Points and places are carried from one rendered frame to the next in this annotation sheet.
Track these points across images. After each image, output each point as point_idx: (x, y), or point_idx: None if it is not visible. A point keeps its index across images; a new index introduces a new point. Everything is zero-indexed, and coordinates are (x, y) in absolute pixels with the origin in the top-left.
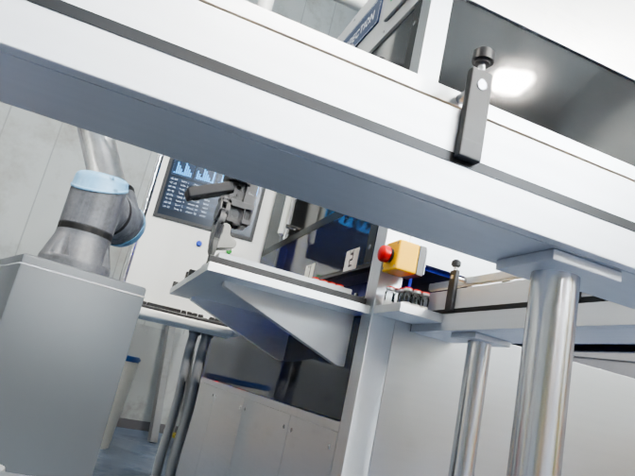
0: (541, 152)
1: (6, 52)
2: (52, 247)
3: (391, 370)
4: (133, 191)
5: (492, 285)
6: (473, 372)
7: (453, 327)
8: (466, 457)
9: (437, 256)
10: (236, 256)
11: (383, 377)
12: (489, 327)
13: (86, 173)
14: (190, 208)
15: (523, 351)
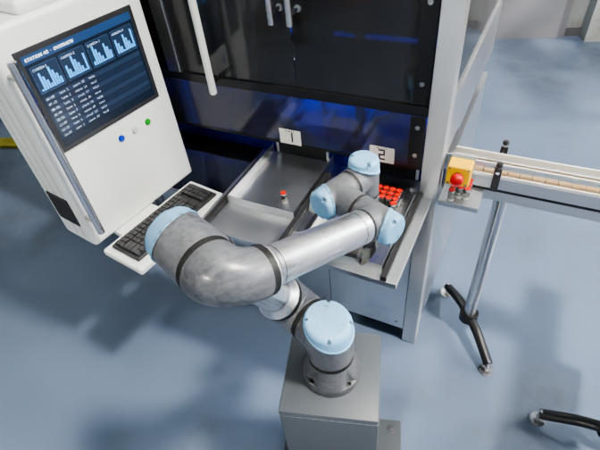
0: None
1: None
2: (343, 387)
3: (437, 215)
4: (295, 279)
5: (540, 187)
6: (503, 212)
7: (496, 199)
8: (495, 244)
9: (453, 134)
10: (155, 120)
11: (435, 222)
12: (537, 208)
13: (341, 342)
14: (90, 113)
15: None
